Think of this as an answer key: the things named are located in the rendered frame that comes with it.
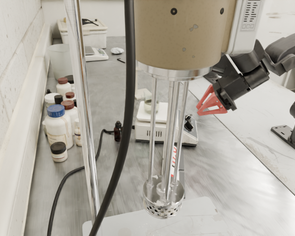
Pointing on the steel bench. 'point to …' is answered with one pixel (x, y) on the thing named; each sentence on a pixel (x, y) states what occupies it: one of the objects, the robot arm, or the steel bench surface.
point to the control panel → (192, 124)
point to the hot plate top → (161, 116)
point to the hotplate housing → (160, 133)
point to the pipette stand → (137, 86)
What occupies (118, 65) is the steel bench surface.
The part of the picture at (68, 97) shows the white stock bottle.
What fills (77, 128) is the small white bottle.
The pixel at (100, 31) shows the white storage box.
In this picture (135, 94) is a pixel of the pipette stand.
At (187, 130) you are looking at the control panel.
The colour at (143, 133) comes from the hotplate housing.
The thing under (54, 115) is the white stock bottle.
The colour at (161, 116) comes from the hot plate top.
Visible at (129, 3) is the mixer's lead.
